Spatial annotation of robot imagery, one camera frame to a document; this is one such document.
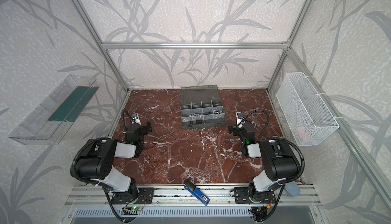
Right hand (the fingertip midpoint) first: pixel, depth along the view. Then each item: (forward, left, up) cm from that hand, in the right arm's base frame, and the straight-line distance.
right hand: (238, 116), depth 95 cm
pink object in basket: (-18, -27, +12) cm, 35 cm away
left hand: (-1, +61, +1) cm, 61 cm away
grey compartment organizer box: (+12, +24, -6) cm, 27 cm away
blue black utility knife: (-41, +25, -4) cm, 48 cm away
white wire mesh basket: (-18, -21, +27) cm, 39 cm away
